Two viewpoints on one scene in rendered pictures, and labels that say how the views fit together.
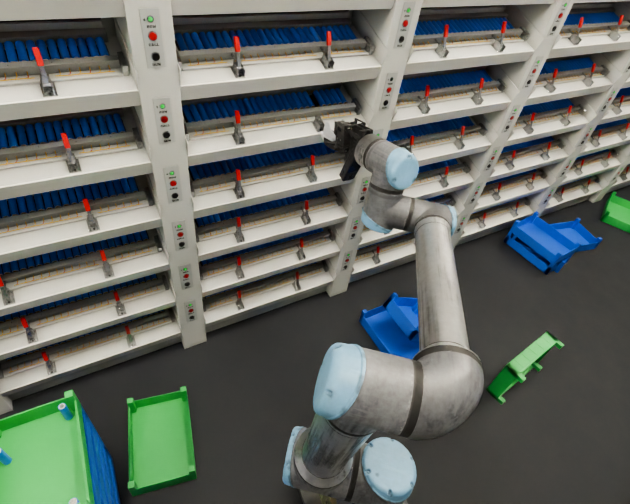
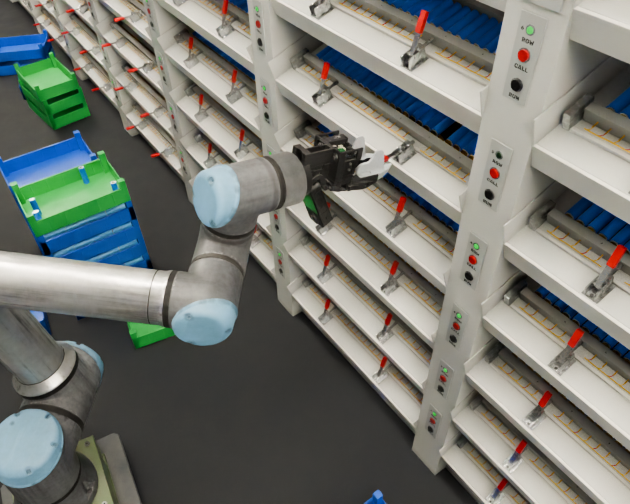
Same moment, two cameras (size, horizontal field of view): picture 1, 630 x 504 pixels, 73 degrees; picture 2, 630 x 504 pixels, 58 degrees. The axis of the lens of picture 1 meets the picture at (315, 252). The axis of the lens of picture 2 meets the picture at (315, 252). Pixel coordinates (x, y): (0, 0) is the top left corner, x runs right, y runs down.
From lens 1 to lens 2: 1.38 m
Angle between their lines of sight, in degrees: 61
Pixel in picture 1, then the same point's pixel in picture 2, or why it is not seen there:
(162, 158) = (259, 66)
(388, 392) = not seen: outside the picture
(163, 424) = not seen: hidden behind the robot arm
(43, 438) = (101, 191)
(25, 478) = (72, 194)
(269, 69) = (350, 27)
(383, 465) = (21, 431)
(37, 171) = (212, 22)
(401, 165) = (200, 182)
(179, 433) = not seen: hidden behind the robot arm
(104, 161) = (239, 42)
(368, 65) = (464, 101)
